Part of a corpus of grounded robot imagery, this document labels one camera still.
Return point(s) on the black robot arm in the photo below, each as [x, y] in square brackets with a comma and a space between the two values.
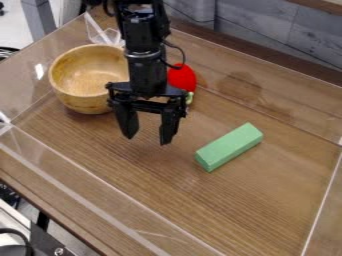
[146, 93]

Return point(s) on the clear acrylic corner bracket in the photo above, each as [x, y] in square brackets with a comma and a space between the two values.
[102, 36]

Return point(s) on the brown wooden bowl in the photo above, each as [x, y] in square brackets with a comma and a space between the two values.
[79, 74]

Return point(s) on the green foam stick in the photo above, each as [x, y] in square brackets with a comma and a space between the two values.
[229, 146]

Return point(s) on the grey post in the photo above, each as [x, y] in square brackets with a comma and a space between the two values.
[39, 17]

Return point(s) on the black metal table leg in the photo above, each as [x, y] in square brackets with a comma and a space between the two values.
[43, 221]

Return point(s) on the red toy strawberry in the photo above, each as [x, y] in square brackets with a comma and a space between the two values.
[182, 78]

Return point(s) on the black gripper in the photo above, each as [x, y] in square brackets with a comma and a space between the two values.
[126, 102]

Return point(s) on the clear acrylic enclosure wall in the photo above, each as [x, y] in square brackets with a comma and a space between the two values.
[136, 198]

